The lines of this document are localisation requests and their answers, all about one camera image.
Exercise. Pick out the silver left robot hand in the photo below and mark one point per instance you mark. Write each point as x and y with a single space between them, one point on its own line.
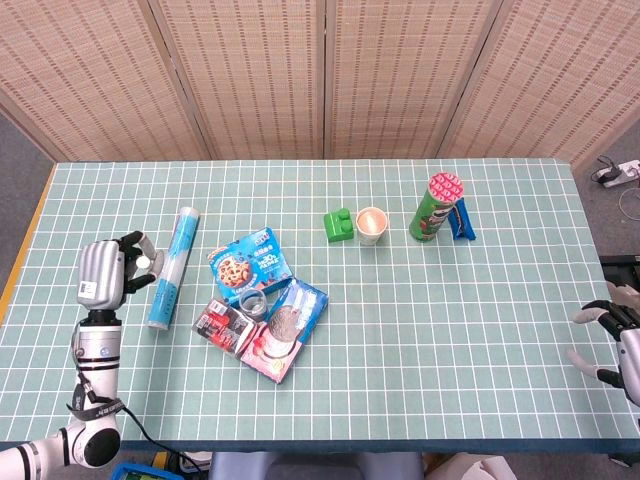
100 275

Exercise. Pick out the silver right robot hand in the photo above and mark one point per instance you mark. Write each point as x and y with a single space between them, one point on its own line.
631 345

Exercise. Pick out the white plastic tube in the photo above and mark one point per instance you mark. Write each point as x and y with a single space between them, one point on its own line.
144 262

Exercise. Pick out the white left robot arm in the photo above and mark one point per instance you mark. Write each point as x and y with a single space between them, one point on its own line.
97 350

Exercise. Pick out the grey sneaker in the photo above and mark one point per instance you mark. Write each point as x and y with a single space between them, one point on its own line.
617 287

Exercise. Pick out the blue cling film roll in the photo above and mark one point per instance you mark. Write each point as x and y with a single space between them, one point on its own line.
175 265

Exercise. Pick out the black equipment box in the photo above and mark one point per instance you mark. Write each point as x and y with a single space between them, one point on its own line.
617 265

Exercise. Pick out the clear box with red contents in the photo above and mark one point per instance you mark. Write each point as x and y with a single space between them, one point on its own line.
222 330

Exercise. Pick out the blue chocolate cookie box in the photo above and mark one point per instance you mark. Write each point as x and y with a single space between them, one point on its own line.
250 265

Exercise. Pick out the clear plastic beaker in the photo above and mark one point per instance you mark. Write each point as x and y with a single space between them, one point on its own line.
253 305

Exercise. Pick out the white power strip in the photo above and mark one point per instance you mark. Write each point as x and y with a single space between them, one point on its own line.
620 172

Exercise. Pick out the green checked tablecloth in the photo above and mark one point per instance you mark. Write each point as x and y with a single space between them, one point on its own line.
450 325

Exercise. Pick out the blue pink Oreo box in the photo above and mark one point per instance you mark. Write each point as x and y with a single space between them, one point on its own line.
287 330

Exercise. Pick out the blue plastic crate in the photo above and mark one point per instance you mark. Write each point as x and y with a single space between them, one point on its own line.
135 472

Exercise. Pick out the beige cardboard sheet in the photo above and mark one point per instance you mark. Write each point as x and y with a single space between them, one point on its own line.
470 470

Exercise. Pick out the blue Oreo snack pack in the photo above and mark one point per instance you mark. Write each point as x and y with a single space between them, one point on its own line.
465 225

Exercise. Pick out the green Pringles can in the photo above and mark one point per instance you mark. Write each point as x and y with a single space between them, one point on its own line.
432 215

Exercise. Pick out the green toy building block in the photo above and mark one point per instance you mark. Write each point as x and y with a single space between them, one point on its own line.
337 227

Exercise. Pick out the bamboo folding screen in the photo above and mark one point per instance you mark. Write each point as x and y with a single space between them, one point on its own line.
250 75

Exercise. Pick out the white paper cup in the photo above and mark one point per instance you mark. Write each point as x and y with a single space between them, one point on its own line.
371 225

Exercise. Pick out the grey-blue seat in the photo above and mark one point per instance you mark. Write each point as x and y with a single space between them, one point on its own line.
315 467

